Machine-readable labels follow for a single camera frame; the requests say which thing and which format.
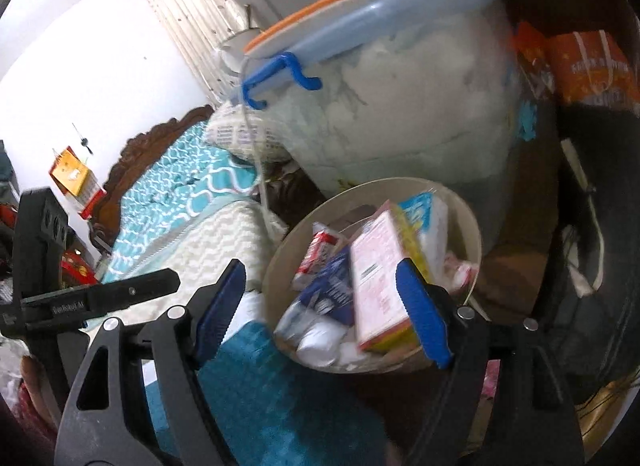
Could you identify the tissue pack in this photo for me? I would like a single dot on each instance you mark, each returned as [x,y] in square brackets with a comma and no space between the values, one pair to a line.
[427,214]

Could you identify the red white snack wrapper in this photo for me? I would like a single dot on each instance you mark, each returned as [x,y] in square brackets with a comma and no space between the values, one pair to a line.
[324,243]

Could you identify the clear storage box blue handle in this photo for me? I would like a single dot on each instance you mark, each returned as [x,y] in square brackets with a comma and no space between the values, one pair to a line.
[396,88]

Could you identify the person's left hand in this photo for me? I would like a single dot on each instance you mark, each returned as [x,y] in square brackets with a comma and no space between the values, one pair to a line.
[31,375]

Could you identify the red yellow wall calendar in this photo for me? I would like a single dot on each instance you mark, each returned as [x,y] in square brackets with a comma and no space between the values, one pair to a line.
[77,182]

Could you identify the patterned cream pillow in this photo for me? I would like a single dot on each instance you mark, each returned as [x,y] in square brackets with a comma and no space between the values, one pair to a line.
[245,135]

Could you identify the orange gift bag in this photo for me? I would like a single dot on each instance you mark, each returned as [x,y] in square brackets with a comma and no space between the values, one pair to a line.
[589,68]

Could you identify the floral striped curtain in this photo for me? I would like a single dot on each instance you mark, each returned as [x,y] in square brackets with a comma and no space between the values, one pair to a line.
[204,31]

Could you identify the blue white milk carton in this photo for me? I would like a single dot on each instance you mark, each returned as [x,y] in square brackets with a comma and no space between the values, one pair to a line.
[318,320]

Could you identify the red box on shelf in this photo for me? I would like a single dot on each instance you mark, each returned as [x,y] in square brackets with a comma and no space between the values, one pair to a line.
[75,270]

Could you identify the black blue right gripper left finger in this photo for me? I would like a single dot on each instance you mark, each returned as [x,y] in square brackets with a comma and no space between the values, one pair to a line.
[107,420]

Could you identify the beige round trash bin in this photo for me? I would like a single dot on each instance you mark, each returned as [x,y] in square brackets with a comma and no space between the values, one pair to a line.
[346,213]

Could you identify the dark wooden headboard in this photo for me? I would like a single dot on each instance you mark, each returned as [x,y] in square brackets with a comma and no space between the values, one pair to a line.
[139,153]

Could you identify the pink yellow medicine box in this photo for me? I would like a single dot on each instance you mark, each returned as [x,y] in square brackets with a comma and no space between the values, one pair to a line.
[382,323]

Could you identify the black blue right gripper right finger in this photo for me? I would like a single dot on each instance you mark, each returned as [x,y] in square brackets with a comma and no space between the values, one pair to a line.
[533,420]

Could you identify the teal white quilt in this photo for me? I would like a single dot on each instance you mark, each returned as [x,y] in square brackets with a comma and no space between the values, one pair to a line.
[190,177]

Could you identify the blue patterned bed sheet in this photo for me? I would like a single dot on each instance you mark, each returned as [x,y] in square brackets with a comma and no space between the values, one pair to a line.
[269,409]

